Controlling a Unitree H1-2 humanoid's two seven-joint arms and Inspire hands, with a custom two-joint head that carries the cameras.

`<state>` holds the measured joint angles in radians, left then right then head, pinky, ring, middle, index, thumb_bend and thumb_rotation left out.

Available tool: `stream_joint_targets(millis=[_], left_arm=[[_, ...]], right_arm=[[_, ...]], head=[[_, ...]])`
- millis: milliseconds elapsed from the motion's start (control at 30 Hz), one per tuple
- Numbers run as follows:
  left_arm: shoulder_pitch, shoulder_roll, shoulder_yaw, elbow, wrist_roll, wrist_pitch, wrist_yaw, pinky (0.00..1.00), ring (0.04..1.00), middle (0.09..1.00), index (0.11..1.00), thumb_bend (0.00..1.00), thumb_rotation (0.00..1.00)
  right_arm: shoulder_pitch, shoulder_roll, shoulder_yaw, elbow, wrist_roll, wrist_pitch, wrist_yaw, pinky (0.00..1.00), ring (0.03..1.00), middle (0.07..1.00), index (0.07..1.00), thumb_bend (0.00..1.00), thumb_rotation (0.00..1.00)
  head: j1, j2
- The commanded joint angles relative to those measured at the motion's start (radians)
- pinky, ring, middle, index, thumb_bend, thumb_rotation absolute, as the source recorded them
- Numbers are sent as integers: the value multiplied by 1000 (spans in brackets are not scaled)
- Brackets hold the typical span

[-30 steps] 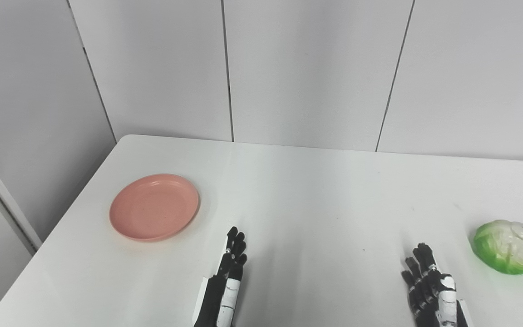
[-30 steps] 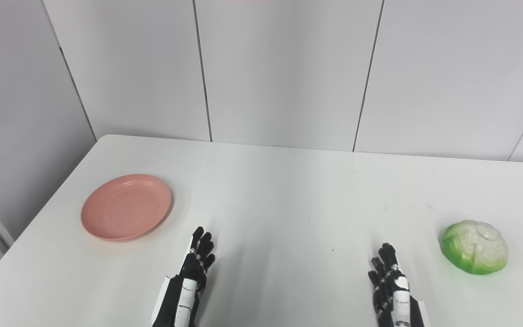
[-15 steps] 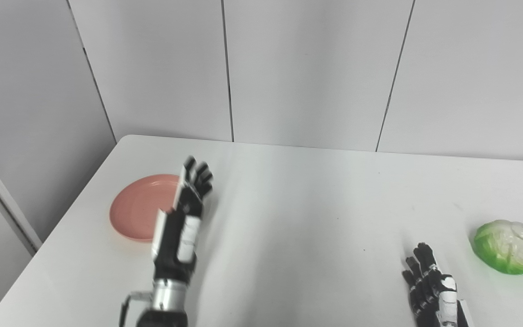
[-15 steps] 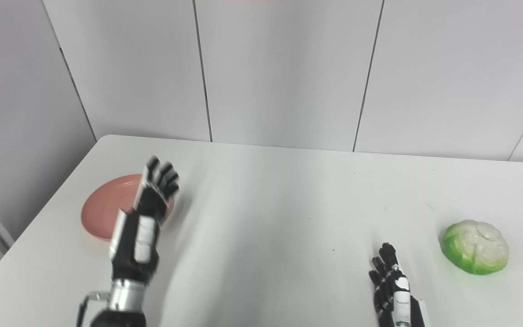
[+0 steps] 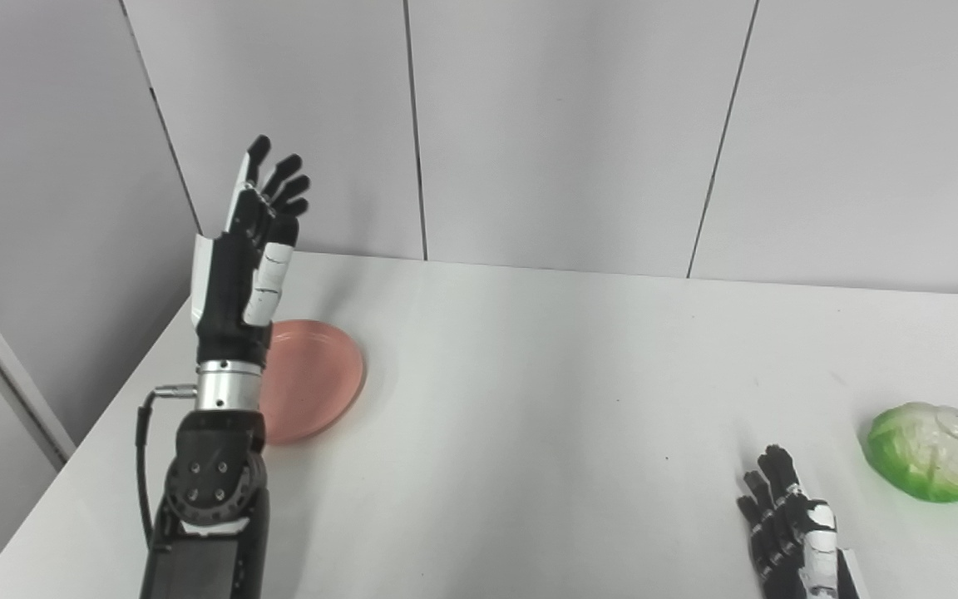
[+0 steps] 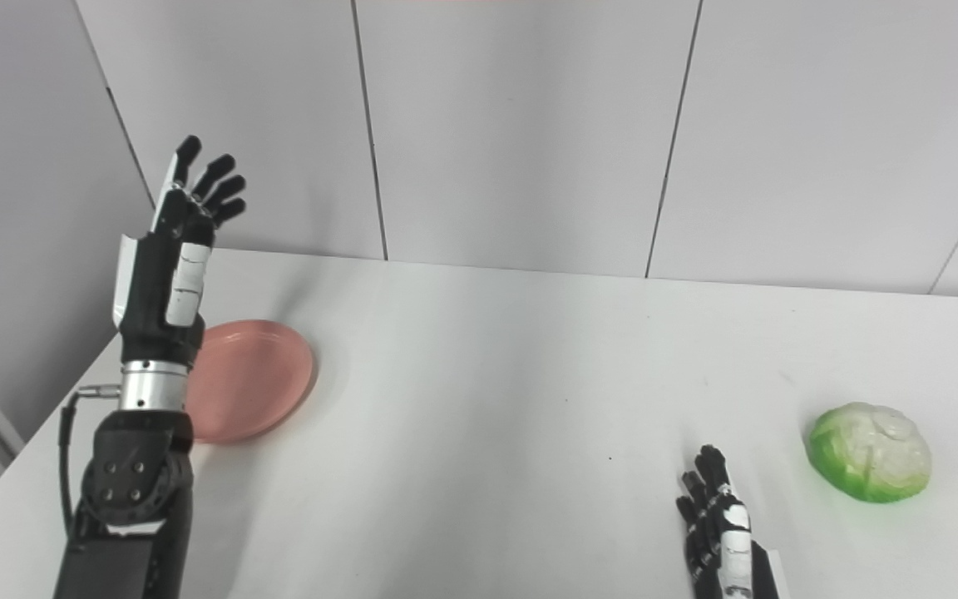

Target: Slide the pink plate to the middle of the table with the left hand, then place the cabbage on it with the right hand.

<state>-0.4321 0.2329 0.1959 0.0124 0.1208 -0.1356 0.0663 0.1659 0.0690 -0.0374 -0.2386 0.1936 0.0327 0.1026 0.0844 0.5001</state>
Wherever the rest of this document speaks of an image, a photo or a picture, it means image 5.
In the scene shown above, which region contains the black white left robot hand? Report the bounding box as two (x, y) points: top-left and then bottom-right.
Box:
(190, 135), (311, 367)

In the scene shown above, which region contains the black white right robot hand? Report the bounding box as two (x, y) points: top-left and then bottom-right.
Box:
(737, 445), (867, 599)

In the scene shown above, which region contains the pink round plate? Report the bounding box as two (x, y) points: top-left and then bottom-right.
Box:
(259, 319), (366, 445)

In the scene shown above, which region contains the green white cabbage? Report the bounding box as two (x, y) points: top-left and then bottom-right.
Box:
(862, 403), (958, 503)

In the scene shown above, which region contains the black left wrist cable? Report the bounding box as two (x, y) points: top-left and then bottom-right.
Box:
(136, 384), (198, 550)

